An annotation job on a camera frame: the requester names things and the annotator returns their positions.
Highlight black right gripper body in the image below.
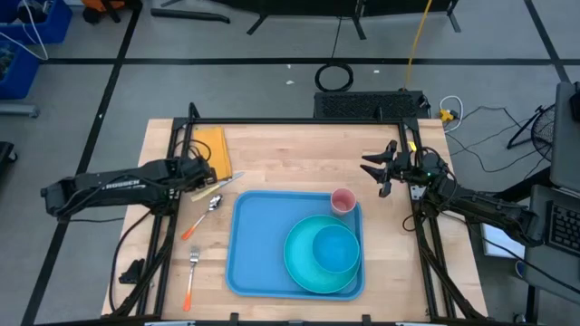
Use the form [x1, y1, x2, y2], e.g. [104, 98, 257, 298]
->
[377, 139, 426, 199]

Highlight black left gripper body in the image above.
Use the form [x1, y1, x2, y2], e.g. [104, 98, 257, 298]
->
[179, 156, 218, 190]

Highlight knife with cream handle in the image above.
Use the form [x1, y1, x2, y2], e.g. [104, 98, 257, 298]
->
[189, 170, 246, 203]

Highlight orange cloth napkin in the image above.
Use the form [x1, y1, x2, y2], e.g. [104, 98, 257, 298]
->
[192, 126, 233, 181]

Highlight spoon with orange handle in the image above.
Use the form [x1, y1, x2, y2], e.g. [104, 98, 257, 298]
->
[180, 193, 224, 242]

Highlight pink cup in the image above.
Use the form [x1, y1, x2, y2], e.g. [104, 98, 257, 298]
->
[330, 187, 358, 216]

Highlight blue bowl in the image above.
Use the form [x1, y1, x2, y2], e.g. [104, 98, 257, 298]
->
[312, 224, 362, 275]

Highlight fork with orange handle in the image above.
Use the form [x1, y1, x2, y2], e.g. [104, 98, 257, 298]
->
[182, 245, 201, 312]

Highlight teal plate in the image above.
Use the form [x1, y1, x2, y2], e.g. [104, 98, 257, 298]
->
[283, 214, 363, 294]

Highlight blue plastic tray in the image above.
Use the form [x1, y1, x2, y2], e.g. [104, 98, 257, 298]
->
[225, 189, 366, 302]

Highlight black perforated computer case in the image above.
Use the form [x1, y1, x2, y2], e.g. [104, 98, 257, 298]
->
[313, 90, 430, 121]

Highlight white flat panel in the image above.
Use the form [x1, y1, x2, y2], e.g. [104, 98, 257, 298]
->
[479, 222, 527, 260]

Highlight black tube on floor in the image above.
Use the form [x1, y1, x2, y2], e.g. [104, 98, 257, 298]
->
[150, 7, 231, 24]

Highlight grey monitor back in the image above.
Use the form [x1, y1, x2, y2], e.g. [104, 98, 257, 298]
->
[549, 81, 580, 192]

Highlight grey desk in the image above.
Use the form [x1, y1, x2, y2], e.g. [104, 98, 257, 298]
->
[524, 182, 580, 305]

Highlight black keyboard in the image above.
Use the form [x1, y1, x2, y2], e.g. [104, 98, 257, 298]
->
[546, 200, 580, 260]

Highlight orange and black tool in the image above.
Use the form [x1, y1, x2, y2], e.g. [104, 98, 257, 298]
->
[80, 0, 127, 24]

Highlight blue storage bin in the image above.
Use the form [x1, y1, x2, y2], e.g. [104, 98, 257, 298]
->
[0, 40, 41, 101]
[0, 0, 73, 46]

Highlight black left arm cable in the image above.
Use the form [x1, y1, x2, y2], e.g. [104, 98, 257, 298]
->
[173, 138, 213, 165]

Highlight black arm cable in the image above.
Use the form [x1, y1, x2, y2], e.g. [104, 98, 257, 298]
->
[420, 145, 452, 177]
[173, 138, 213, 165]

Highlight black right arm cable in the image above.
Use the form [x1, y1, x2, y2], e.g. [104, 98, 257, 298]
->
[420, 145, 452, 177]

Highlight black floor cables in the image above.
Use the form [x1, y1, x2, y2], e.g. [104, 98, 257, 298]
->
[446, 105, 552, 176]

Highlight white looped cable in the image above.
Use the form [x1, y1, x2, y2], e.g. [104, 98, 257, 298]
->
[438, 94, 465, 134]

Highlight black aluminium table frame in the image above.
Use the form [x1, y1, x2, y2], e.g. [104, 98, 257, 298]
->
[101, 101, 488, 326]

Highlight coiled black cable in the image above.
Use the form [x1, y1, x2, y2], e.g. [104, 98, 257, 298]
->
[314, 15, 355, 93]

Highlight black left base cable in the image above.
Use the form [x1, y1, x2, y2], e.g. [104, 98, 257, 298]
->
[108, 209, 153, 314]

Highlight small black bracket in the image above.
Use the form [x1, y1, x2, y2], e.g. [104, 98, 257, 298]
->
[118, 257, 147, 286]

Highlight yellow cable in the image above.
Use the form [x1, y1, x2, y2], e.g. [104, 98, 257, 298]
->
[403, 0, 434, 91]

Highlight black wire fan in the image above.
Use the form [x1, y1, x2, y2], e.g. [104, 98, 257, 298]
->
[506, 103, 558, 163]

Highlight white cable over bins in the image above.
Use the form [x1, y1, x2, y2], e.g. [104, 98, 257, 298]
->
[0, 0, 50, 62]

